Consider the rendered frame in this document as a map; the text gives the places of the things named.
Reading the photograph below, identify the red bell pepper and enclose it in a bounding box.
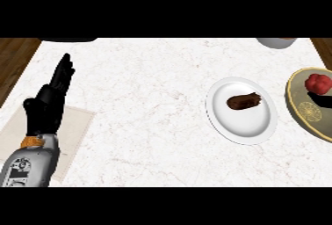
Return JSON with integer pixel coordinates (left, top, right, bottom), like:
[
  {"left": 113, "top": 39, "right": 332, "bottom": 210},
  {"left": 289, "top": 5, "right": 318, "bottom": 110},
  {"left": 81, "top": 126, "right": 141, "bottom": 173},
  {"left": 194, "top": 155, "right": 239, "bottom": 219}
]
[{"left": 304, "top": 73, "right": 332, "bottom": 96}]

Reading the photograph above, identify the white bowl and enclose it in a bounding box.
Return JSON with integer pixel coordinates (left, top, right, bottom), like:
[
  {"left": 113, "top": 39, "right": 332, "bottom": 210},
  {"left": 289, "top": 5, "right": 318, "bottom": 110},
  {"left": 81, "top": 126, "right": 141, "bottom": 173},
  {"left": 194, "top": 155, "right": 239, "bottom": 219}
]
[{"left": 255, "top": 37, "right": 298, "bottom": 50}]

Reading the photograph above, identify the olive gold-rimmed plate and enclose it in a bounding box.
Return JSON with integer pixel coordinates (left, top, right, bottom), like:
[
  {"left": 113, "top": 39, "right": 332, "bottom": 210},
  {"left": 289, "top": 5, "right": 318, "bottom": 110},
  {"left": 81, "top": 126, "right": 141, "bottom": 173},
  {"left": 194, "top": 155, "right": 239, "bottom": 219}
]
[{"left": 283, "top": 67, "right": 332, "bottom": 144}]

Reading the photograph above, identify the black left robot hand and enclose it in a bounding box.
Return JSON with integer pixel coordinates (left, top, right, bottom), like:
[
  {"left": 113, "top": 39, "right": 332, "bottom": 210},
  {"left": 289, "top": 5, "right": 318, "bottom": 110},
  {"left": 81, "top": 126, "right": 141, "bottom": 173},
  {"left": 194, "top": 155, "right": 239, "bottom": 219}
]
[{"left": 22, "top": 53, "right": 76, "bottom": 138}]

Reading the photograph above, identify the white plate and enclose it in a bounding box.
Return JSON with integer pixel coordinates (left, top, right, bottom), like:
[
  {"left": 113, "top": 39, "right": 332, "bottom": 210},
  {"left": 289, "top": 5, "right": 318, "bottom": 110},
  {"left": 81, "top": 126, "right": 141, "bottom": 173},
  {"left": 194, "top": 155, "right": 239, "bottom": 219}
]
[{"left": 205, "top": 76, "right": 279, "bottom": 146}]

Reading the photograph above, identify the beige placemat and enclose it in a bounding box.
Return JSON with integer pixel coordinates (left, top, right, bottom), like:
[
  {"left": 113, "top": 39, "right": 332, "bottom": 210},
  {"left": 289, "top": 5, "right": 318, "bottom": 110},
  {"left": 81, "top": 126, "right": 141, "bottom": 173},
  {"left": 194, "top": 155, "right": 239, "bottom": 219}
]
[{"left": 0, "top": 105, "right": 97, "bottom": 186}]

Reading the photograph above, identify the black round object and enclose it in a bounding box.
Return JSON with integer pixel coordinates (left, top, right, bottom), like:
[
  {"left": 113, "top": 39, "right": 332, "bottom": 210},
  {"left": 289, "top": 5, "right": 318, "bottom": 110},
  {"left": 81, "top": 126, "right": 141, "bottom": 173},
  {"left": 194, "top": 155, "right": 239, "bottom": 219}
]
[{"left": 37, "top": 37, "right": 99, "bottom": 43}]

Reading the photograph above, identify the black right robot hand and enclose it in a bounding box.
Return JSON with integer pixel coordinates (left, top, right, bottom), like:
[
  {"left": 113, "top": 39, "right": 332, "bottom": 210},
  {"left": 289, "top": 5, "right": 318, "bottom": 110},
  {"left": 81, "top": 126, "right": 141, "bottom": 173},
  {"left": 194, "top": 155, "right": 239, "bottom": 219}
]
[{"left": 305, "top": 91, "right": 332, "bottom": 109}]

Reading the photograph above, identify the brown food item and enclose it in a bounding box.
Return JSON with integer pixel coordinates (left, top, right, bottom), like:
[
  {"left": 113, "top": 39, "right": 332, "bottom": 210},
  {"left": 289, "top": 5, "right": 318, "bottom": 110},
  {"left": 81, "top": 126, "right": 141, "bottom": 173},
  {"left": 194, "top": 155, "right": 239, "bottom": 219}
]
[{"left": 225, "top": 91, "right": 262, "bottom": 111}]

